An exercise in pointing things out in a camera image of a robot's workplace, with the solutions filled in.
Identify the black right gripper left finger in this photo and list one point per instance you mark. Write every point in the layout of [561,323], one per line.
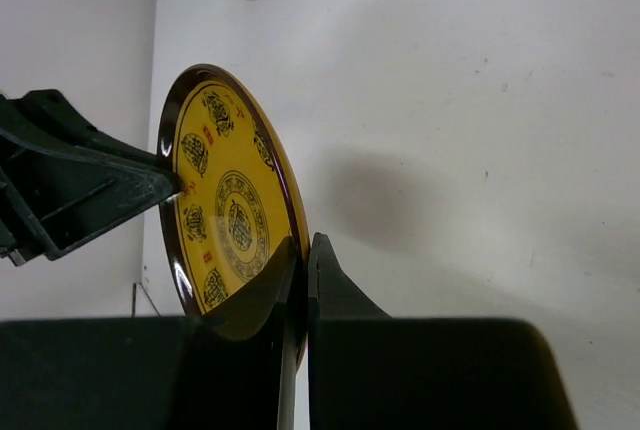
[233,368]

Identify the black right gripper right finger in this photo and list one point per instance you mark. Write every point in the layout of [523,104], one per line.
[369,370]

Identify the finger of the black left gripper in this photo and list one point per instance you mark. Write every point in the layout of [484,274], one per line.
[64,183]

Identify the yellow patterned plate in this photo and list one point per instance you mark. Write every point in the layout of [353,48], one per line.
[239,197]

